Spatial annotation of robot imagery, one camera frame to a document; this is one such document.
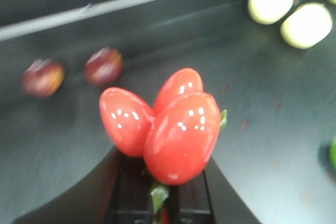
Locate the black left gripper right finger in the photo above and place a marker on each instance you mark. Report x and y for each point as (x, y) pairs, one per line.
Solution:
(209, 198)

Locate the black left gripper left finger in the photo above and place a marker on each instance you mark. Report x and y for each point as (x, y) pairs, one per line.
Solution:
(115, 191)

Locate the red cherry tomato bunch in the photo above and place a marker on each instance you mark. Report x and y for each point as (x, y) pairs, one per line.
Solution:
(175, 137)

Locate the green lime fruit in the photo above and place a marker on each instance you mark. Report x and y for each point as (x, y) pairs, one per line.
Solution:
(332, 154)

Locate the dark red plum right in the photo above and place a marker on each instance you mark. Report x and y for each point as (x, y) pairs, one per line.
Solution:
(104, 67)

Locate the dark red plum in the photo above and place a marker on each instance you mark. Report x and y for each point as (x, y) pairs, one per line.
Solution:
(104, 67)
(43, 78)

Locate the dark red plum left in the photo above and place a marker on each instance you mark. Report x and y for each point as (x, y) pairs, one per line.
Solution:
(43, 78)

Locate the pale pear lower pair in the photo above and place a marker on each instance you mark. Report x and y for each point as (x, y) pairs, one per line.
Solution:
(307, 26)

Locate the pale pear pair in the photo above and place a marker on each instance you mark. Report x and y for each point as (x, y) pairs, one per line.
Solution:
(307, 26)
(267, 12)

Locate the pale pear upper pair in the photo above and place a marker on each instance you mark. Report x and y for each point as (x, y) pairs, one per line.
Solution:
(267, 12)

